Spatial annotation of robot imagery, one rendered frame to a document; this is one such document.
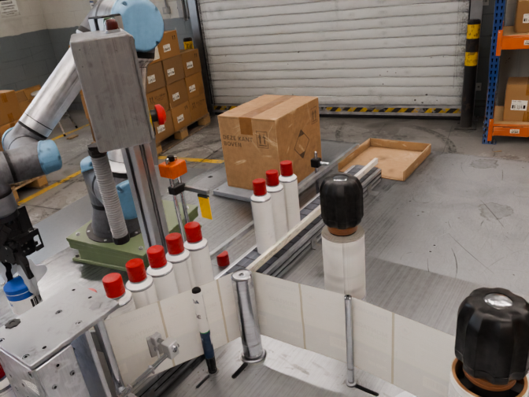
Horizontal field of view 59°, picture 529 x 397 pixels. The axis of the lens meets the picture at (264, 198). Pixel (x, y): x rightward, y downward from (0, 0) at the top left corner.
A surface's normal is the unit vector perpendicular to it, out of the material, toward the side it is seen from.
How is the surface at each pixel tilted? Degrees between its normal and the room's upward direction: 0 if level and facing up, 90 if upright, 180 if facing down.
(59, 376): 90
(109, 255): 90
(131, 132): 90
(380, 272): 0
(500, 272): 0
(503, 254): 0
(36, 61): 90
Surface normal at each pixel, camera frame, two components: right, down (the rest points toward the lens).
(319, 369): -0.11, -0.90
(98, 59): 0.34, 0.36
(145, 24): 0.61, 0.22
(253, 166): -0.55, 0.40
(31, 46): 0.90, 0.09
